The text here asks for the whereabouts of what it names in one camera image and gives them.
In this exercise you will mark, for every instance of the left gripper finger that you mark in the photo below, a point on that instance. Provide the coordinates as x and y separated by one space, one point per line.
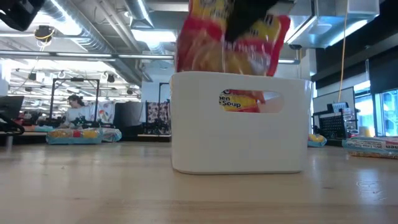
245 15

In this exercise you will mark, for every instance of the red Maruchan ramen pack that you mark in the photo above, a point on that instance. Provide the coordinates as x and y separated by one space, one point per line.
202 46
236 104

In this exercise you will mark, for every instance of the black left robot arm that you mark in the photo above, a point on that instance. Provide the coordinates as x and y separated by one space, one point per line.
18 12

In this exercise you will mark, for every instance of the metal ceiling air unit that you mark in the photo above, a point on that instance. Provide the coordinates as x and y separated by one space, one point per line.
329 21

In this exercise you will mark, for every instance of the white plastic bin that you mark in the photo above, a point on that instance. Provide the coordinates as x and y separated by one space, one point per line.
199 140

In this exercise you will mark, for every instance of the patterned cloth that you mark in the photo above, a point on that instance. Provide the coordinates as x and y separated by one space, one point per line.
157 116

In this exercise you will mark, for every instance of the black pegboard rack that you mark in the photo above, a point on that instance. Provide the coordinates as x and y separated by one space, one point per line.
334 126

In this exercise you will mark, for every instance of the black window blind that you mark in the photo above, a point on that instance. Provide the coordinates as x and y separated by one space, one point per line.
384 74

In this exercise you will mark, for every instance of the colourful printed cloth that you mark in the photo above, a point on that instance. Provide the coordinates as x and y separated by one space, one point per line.
105 112

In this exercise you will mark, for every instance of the glass window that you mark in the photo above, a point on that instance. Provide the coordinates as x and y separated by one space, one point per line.
388 113

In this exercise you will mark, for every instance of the person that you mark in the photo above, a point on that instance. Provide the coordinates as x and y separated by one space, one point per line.
76 113

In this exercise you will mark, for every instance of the black monitor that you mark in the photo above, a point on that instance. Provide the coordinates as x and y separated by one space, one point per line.
11 107

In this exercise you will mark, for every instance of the black desk equipment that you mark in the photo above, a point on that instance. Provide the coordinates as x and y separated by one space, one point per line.
11 127

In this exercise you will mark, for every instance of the silver ventilation duct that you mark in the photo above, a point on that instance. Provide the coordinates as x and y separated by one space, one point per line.
81 34

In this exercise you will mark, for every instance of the black frame station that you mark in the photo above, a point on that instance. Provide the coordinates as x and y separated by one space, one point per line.
76 79

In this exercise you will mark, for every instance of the ceiling camera unit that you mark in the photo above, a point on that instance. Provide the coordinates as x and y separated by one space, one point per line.
43 32

